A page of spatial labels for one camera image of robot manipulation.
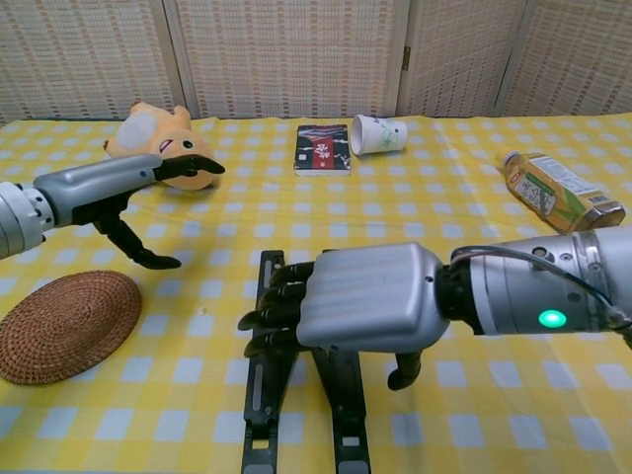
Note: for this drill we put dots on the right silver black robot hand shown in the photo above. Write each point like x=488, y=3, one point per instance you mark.
x=370, y=296

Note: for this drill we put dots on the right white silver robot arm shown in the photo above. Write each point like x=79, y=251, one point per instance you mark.
x=518, y=291

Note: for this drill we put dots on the black folding laptop stand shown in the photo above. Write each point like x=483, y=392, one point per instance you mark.
x=345, y=395

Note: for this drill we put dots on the round brown woven coaster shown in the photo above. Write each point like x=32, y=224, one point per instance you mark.
x=64, y=326

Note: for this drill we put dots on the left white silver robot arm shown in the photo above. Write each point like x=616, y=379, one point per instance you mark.
x=20, y=217

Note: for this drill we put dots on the white paper cup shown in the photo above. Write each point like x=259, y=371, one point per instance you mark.
x=380, y=135

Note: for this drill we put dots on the orange plush animal toy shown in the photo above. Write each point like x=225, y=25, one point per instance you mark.
x=143, y=131

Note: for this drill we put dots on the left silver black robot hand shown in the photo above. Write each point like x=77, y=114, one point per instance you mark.
x=94, y=187

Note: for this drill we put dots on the plastic tea bottle yellow label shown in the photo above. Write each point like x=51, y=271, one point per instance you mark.
x=553, y=190

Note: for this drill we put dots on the woven bamboo screen panel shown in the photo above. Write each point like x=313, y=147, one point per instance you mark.
x=459, y=54
x=286, y=54
x=79, y=54
x=577, y=54

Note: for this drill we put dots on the yellow white checkered tablecloth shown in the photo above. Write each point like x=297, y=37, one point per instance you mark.
x=444, y=207

